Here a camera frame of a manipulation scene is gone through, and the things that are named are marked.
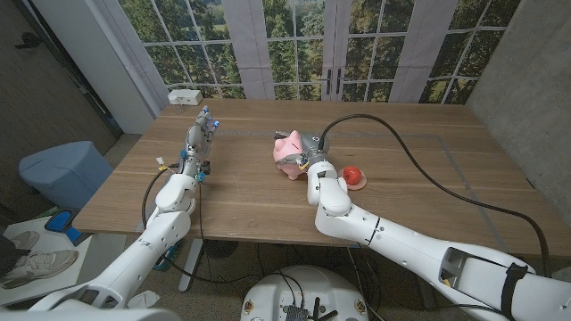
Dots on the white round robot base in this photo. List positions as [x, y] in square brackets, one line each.
[308, 290]

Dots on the large grey sneaker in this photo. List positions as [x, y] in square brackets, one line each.
[40, 265]

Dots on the dark trouser leg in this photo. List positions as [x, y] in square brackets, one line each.
[6, 256]

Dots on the printed window backdrop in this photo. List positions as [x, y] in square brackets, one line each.
[285, 44]

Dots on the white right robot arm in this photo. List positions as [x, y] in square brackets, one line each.
[401, 245]

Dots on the red ball on pink dish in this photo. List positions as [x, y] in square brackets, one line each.
[359, 185]

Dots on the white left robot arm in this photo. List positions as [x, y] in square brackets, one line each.
[147, 241]

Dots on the white table leg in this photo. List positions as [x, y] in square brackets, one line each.
[192, 263]

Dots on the white floor board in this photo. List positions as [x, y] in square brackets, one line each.
[96, 252]

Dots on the blue-grey lidded bin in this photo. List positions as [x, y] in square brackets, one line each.
[62, 174]

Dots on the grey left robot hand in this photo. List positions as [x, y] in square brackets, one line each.
[196, 138]

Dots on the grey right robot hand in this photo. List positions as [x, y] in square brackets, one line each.
[314, 145]

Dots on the teal object under table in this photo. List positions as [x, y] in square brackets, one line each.
[168, 259]

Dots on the white robot chest panel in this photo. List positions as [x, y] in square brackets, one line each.
[89, 315]

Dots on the blue padded object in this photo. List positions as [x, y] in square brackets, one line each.
[60, 221]

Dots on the pink plastic piggy bank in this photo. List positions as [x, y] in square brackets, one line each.
[287, 147]

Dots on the white plastic box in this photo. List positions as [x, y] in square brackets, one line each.
[185, 96]

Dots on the small grey sneaker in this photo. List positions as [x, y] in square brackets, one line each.
[24, 240]

